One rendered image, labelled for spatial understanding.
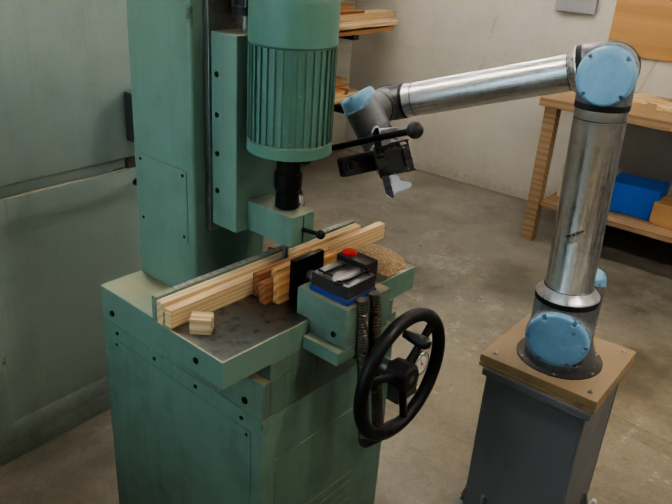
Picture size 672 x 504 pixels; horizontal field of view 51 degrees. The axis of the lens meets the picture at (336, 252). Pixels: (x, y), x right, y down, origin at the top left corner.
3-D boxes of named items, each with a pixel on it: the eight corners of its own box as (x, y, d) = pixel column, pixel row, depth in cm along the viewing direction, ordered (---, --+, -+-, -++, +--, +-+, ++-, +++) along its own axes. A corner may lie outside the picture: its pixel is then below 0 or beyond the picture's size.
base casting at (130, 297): (260, 424, 141) (261, 386, 137) (100, 316, 174) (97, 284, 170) (394, 342, 172) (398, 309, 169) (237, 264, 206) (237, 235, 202)
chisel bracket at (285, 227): (290, 255, 149) (292, 218, 146) (246, 235, 158) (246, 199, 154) (314, 246, 155) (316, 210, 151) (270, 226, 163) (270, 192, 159)
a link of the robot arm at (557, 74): (641, 31, 160) (373, 82, 192) (638, 36, 150) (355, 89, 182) (646, 82, 163) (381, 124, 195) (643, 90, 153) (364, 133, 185)
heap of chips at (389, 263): (388, 277, 162) (390, 262, 160) (342, 257, 170) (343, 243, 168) (411, 265, 168) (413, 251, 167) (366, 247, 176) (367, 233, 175)
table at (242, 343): (256, 415, 123) (257, 386, 121) (152, 345, 141) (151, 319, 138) (446, 301, 165) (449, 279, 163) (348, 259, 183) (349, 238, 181)
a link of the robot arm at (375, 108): (351, 96, 183) (372, 139, 185) (331, 103, 173) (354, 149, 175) (380, 80, 178) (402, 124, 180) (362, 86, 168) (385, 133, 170)
